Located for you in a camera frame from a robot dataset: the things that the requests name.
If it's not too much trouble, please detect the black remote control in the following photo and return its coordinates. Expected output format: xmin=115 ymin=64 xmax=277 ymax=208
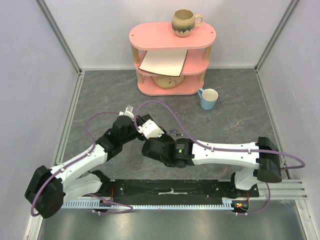
xmin=137 ymin=114 xmax=160 ymax=131

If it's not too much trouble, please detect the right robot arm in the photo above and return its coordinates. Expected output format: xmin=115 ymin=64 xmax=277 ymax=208
xmin=141 ymin=137 xmax=282 ymax=191

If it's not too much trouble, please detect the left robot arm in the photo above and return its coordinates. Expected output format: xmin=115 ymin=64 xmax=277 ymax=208
xmin=24 ymin=115 xmax=141 ymax=219

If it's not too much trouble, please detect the beige bird-painted bowl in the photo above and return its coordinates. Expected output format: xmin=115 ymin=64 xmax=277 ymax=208
xmin=151 ymin=75 xmax=185 ymax=89

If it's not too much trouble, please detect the light blue mug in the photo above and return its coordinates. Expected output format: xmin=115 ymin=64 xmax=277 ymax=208
xmin=198 ymin=88 xmax=219 ymax=111

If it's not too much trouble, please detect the pink three-tier shelf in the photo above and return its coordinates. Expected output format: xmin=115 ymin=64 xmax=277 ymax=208
xmin=129 ymin=22 xmax=216 ymax=96

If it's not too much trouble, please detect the white square plate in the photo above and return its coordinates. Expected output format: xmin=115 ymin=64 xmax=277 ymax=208
xmin=138 ymin=49 xmax=188 ymax=77

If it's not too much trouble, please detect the beige ceramic mug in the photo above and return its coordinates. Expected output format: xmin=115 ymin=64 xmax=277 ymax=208
xmin=171 ymin=9 xmax=204 ymax=37

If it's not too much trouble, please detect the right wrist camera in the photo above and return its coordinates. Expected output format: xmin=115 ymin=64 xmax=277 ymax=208
xmin=137 ymin=119 xmax=164 ymax=140

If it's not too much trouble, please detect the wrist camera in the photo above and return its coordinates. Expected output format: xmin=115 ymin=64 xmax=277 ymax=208
xmin=137 ymin=119 xmax=164 ymax=140
xmin=119 ymin=105 xmax=135 ymax=120

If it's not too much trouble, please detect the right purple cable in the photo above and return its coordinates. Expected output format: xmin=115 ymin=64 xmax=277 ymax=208
xmin=133 ymin=99 xmax=306 ymax=216

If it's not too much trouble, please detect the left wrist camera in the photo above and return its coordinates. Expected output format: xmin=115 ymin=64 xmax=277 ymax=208
xmin=119 ymin=105 xmax=135 ymax=120

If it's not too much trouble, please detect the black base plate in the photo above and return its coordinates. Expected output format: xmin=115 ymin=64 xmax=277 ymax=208
xmin=96 ymin=179 xmax=260 ymax=205

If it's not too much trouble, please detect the white cable duct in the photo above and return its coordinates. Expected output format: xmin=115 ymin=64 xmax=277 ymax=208
xmin=61 ymin=197 xmax=244 ymax=211

